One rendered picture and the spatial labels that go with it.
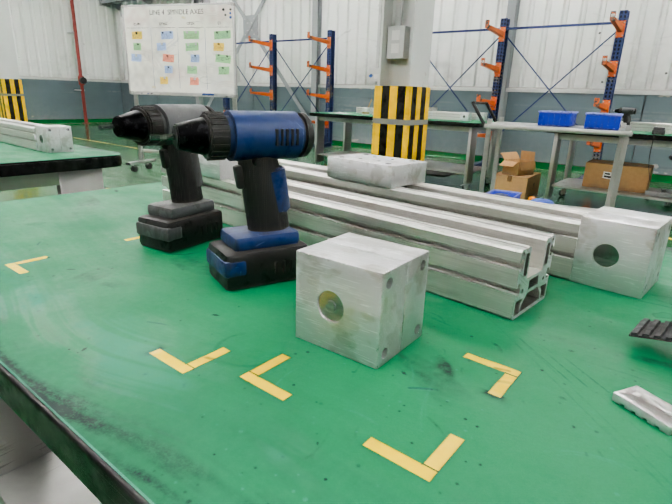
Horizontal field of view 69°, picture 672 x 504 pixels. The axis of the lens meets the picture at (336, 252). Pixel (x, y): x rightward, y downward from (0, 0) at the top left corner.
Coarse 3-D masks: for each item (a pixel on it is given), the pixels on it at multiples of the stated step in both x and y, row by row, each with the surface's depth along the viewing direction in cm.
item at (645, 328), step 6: (642, 324) 51; (648, 324) 52; (654, 324) 51; (660, 324) 52; (636, 330) 50; (642, 330) 51; (648, 330) 50; (654, 330) 50; (636, 336) 50; (642, 336) 49; (648, 336) 49
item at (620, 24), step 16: (624, 16) 639; (432, 32) 811; (448, 32) 794; (496, 32) 715; (624, 32) 652; (432, 64) 825; (496, 64) 753; (528, 64) 730; (608, 64) 623; (496, 80) 759; (560, 80) 706; (608, 80) 666; (480, 96) 720; (496, 96) 764; (608, 96) 670; (496, 112) 780; (608, 112) 674; (592, 144) 650
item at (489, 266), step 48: (240, 192) 89; (288, 192) 81; (336, 192) 82; (384, 240) 67; (432, 240) 61; (480, 240) 57; (528, 240) 60; (432, 288) 63; (480, 288) 58; (528, 288) 58
